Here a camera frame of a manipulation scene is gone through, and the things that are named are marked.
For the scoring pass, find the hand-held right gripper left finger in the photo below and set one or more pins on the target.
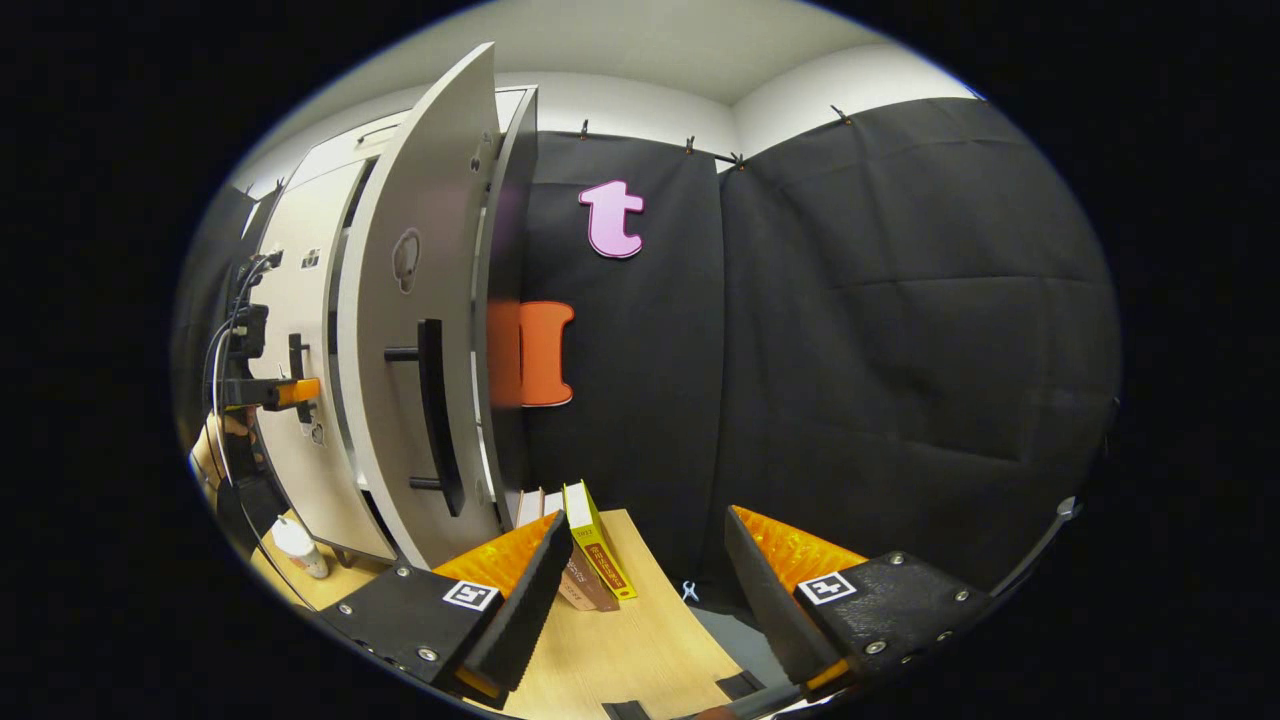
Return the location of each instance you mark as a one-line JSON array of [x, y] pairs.
[[535, 590]]

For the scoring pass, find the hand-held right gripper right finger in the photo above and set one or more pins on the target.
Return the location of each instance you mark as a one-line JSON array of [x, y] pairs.
[[760, 590]]

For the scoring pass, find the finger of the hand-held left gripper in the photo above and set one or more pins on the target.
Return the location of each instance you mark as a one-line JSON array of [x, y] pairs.
[[290, 392]]

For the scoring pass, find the beige door with camera sticker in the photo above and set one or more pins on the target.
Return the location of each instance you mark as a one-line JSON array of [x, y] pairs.
[[300, 300]]

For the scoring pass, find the beige door with headphone sticker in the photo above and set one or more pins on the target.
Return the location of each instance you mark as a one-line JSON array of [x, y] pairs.
[[420, 200]]

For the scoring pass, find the beige double-door shoe cabinet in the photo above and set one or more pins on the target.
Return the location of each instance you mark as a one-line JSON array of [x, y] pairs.
[[510, 250]]

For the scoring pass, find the beige cabinet drawer front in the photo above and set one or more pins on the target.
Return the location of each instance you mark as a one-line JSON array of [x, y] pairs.
[[340, 160]]

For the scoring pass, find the yellow book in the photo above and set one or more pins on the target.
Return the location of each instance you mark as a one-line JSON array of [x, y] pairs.
[[590, 540]]

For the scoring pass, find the white bottle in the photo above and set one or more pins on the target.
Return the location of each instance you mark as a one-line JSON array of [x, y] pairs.
[[300, 550]]

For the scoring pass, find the row of black backdrop clips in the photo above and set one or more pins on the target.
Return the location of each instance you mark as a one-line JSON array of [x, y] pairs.
[[688, 146]]

